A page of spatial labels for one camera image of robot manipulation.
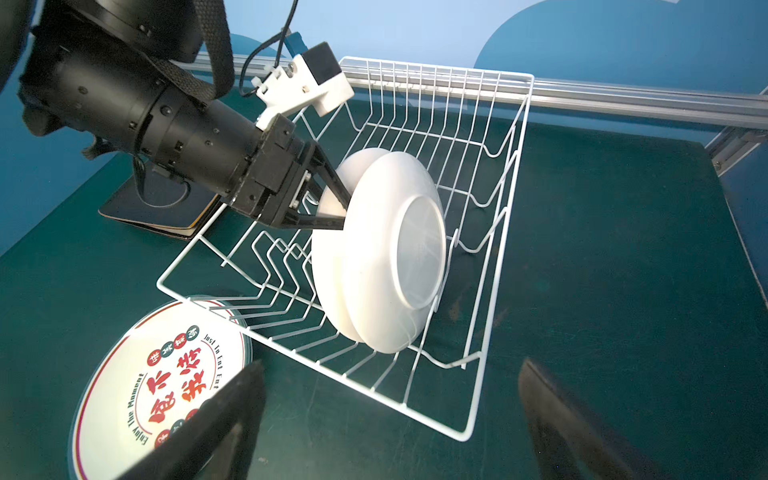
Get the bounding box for white wire dish rack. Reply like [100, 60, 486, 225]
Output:
[157, 57, 534, 442]

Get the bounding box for aluminium back frame rail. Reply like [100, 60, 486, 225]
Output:
[173, 50, 768, 131]

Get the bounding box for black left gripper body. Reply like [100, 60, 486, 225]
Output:
[227, 114, 315, 228]

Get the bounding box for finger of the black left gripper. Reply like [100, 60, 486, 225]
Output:
[279, 210, 345, 231]
[299, 140, 351, 209]

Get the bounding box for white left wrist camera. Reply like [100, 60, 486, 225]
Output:
[251, 42, 354, 131]

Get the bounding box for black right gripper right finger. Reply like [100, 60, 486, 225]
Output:
[518, 358, 666, 479]

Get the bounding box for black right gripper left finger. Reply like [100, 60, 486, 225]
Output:
[120, 361, 267, 479]

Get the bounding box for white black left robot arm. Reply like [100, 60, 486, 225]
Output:
[1, 1, 353, 230]

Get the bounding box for aluminium right corner post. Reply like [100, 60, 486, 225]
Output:
[705, 87, 767, 178]

